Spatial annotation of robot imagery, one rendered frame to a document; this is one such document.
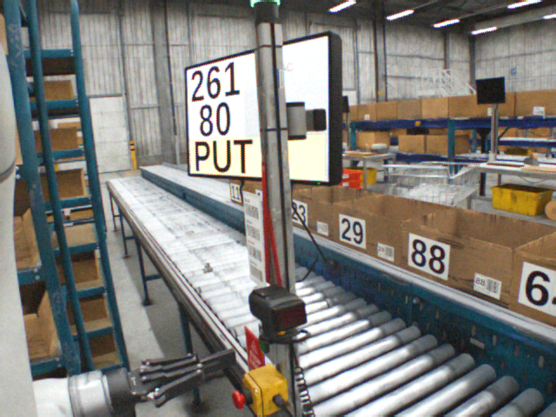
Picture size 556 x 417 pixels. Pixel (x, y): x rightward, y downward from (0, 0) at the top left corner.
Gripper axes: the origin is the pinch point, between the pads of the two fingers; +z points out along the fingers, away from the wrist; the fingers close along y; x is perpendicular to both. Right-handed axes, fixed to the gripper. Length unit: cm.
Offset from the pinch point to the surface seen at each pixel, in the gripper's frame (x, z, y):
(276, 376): 7.1, 11.5, -1.4
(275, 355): 0.8, 10.8, -3.2
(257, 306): -12.3, 6.7, -5.9
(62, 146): -42, -25, 122
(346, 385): 21.0, 32.4, 2.9
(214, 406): 94, 23, 101
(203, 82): -55, 14, 36
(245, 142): -39.3, 18.4, 21.2
